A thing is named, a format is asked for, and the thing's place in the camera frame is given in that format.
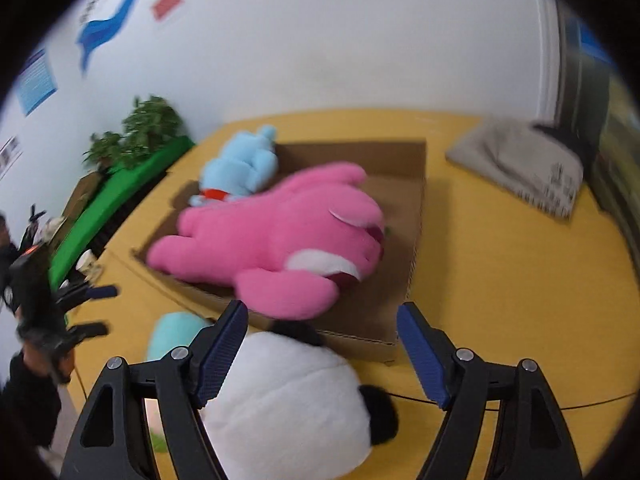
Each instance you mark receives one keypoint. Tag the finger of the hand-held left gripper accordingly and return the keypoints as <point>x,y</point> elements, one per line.
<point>90,330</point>
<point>100,291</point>

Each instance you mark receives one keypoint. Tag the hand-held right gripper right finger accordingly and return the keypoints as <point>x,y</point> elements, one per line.
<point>422,355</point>

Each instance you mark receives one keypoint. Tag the pink and teal plush pig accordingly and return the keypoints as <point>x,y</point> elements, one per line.
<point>172,332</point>

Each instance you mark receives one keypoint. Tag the person's left hand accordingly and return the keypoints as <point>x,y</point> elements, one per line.
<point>32,360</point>

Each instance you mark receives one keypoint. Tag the green cloth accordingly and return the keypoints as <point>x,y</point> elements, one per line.
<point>125,180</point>

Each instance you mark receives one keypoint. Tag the brown cardboard box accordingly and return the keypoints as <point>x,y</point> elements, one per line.
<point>395,260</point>

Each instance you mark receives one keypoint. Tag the white wall poster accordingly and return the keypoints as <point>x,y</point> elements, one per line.
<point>9,157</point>

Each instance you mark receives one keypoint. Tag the grey fabric bag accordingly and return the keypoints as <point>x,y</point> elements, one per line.
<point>515,160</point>

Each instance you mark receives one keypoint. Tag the paper cup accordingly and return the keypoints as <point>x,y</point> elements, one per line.
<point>87,262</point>

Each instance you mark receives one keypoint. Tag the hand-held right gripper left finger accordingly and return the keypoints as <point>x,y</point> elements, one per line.
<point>220,355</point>

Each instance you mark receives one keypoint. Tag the green potted plant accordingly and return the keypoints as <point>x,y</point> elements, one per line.
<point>145,125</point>

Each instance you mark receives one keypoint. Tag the white panda plush toy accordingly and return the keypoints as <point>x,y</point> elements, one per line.
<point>290,400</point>

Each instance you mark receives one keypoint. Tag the blue wall poster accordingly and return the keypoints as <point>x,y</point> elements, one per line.
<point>37,82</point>

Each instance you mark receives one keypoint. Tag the yellow wooden desktop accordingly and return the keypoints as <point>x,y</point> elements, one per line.
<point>500,285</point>

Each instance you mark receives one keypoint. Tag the red wall notice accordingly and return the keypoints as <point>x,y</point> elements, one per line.
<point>167,3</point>

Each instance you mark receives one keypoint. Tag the blue plush toy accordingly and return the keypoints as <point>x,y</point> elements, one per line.
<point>240,165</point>

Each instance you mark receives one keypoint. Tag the person's left forearm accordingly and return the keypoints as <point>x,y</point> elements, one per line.
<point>27,405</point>

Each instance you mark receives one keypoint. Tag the pink plush bear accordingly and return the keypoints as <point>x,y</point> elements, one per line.
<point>270,235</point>

